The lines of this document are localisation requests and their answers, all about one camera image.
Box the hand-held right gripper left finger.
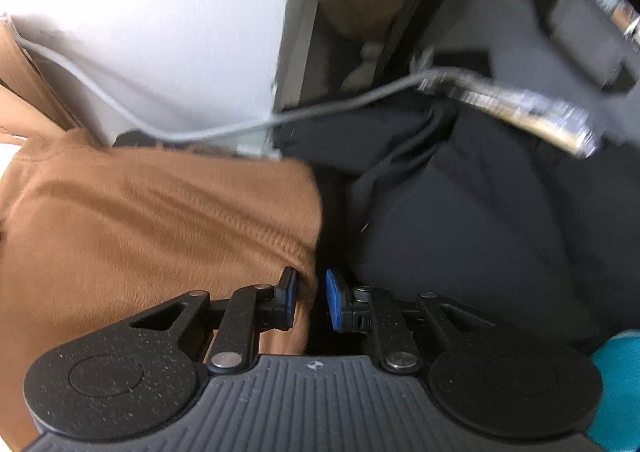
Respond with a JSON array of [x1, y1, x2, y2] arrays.
[[129, 267, 299, 375]]

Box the black bag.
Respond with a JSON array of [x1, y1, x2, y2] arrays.
[[375, 0, 640, 143]]

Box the teal printed garment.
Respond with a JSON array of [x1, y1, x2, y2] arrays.
[[590, 329, 640, 452]]

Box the brown t-shirt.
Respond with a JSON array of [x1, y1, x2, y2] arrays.
[[0, 127, 326, 452]]

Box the black clothes pile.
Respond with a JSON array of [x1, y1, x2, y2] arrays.
[[272, 96, 640, 353]]

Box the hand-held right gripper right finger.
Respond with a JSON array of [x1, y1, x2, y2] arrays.
[[326, 269, 493, 375]]

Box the silver foil packet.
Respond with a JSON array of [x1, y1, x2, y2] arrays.
[[410, 52, 601, 160]]

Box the white cable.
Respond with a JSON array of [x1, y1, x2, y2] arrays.
[[10, 29, 441, 143]]

